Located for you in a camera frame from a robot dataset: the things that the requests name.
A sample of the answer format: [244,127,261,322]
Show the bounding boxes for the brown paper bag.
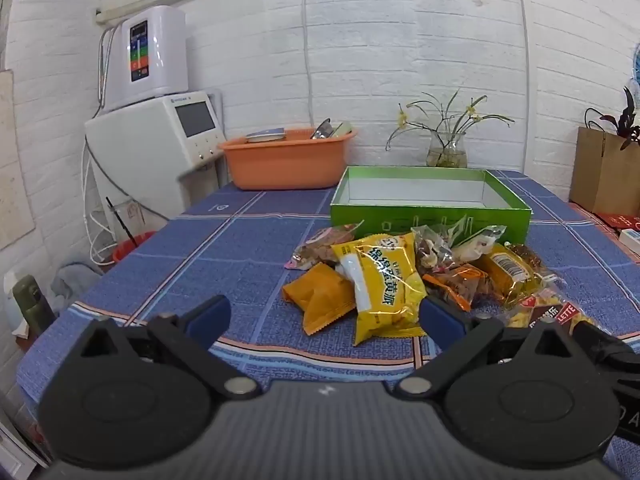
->
[569,126,640,216]

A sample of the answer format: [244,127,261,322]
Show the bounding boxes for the clear packet of brown snack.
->
[285,223,366,271]

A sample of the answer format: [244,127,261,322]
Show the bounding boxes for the red book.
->
[597,212,640,233]

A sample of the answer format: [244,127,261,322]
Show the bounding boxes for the white machine with screen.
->
[84,91,228,221]

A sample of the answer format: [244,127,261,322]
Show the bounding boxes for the yellow pie snack packet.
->
[331,232,427,347]

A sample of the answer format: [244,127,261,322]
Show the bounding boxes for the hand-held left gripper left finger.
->
[67,295,263,402]

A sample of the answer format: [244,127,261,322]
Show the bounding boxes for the white power strip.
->
[619,227,640,261]

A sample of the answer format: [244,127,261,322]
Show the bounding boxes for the green cardboard box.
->
[330,166,532,246]

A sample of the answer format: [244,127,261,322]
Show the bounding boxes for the grey cloth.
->
[50,260,106,311]

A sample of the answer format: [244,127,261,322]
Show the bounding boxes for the yellow-flowered orchid plant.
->
[385,89,516,151]

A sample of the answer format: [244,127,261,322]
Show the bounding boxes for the green thermos bottle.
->
[12,277,56,336]

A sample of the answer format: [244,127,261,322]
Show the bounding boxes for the clear packet red label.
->
[505,295,596,332]

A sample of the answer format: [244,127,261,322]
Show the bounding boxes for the yellow cake packet with barcode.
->
[475,242,561,306]

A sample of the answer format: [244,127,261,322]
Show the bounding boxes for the glass vase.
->
[426,131,468,169]

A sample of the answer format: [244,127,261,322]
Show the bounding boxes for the orange-red snack packet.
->
[422,265,493,311]

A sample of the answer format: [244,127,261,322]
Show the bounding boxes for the blue checkered tablecloth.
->
[15,169,640,480]

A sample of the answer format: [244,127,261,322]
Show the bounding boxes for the orange plastic basin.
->
[217,127,358,191]

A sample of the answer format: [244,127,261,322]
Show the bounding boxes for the white wall cable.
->
[516,0,532,172]
[298,0,315,131]

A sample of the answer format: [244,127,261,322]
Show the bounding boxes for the white water purifier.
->
[102,5,189,111]

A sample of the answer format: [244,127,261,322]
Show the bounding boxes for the red bucket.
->
[112,231,158,263]

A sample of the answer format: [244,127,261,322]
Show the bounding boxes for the white machine cables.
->
[81,147,117,267]

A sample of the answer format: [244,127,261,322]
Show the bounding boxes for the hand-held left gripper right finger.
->
[395,296,583,403]

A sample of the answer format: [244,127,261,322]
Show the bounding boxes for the dark red leafy plant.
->
[585,86,640,151]

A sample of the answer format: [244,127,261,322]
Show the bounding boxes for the orange snack packet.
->
[282,262,357,336]

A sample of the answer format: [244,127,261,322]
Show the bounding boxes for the clear packet of nuts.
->
[411,225,456,273]

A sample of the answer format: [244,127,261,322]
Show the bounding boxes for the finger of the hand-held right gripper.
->
[574,321,640,376]

